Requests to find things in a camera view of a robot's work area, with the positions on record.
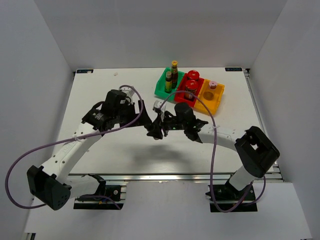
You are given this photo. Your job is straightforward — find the red lid jar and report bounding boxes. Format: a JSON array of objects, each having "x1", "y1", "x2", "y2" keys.
[
  {"x1": 184, "y1": 79, "x2": 199, "y2": 101},
  {"x1": 187, "y1": 70, "x2": 200, "y2": 81}
]

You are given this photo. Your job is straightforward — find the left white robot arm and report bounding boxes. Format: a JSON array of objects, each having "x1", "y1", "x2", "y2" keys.
[{"x1": 27, "y1": 85, "x2": 151, "y2": 211}]

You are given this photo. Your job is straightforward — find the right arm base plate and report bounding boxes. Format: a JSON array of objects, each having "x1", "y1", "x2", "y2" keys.
[{"x1": 213, "y1": 184, "x2": 258, "y2": 213}]

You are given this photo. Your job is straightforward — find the green plastic bin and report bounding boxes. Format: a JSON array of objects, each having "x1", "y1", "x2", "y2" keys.
[{"x1": 154, "y1": 67, "x2": 185, "y2": 99}]

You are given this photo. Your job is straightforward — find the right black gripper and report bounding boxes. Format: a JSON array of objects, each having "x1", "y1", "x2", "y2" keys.
[{"x1": 147, "y1": 110, "x2": 187, "y2": 139}]

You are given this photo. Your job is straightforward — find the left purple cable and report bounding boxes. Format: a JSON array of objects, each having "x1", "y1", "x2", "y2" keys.
[{"x1": 4, "y1": 84, "x2": 145, "y2": 210}]

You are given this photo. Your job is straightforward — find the small brown cap bottle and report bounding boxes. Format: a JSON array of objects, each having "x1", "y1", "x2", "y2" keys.
[{"x1": 164, "y1": 71, "x2": 172, "y2": 93}]

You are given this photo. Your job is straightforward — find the yellow cap sauce bottle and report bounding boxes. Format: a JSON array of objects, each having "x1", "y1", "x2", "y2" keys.
[{"x1": 171, "y1": 60, "x2": 179, "y2": 89}]

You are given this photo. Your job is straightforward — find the left table logo sticker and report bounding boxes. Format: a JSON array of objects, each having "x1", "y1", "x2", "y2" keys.
[{"x1": 76, "y1": 69, "x2": 94, "y2": 74}]

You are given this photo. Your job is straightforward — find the pink cap spice bottle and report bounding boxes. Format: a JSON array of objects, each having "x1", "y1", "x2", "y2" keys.
[{"x1": 203, "y1": 80, "x2": 218, "y2": 101}]

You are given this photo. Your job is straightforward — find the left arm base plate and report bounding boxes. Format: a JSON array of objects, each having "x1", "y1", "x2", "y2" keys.
[{"x1": 73, "y1": 182, "x2": 127, "y2": 211}]

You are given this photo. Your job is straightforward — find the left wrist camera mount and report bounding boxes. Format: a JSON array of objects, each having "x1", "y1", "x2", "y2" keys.
[{"x1": 121, "y1": 87, "x2": 135, "y2": 103}]

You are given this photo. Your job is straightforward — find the red plastic bin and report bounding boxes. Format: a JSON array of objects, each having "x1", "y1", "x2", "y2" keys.
[{"x1": 174, "y1": 73, "x2": 204, "y2": 108}]

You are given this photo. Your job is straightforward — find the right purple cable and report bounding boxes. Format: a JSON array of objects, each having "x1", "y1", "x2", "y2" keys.
[{"x1": 159, "y1": 90, "x2": 267, "y2": 213}]

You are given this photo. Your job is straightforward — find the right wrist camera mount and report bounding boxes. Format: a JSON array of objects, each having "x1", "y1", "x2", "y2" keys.
[{"x1": 152, "y1": 100, "x2": 166, "y2": 114}]

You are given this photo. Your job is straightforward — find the aluminium table front rail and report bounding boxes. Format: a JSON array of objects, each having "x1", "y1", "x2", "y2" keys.
[{"x1": 44, "y1": 172, "x2": 283, "y2": 183}]

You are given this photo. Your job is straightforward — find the right table logo sticker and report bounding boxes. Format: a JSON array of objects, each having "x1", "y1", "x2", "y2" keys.
[{"x1": 224, "y1": 67, "x2": 243, "y2": 72}]

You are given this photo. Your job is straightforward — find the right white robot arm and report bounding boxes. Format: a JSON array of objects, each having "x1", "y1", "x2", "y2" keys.
[{"x1": 147, "y1": 100, "x2": 280, "y2": 200}]

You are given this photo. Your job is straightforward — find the table logo sticker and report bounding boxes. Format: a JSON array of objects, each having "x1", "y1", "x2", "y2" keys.
[
  {"x1": 224, "y1": 67, "x2": 243, "y2": 72},
  {"x1": 76, "y1": 69, "x2": 94, "y2": 74}
]

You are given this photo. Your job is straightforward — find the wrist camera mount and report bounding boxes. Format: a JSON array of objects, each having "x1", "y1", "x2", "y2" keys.
[
  {"x1": 121, "y1": 87, "x2": 135, "y2": 103},
  {"x1": 152, "y1": 100, "x2": 166, "y2": 114}
]

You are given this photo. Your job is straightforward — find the purple cable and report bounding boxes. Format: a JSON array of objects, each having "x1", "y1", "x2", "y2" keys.
[
  {"x1": 4, "y1": 84, "x2": 145, "y2": 210},
  {"x1": 159, "y1": 90, "x2": 267, "y2": 213}
]

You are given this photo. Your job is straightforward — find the yellow plastic bin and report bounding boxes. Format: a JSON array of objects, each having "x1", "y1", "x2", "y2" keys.
[{"x1": 193, "y1": 79, "x2": 225, "y2": 115}]

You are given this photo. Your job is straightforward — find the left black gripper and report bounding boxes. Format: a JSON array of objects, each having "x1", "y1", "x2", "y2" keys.
[{"x1": 114, "y1": 99, "x2": 152, "y2": 128}]

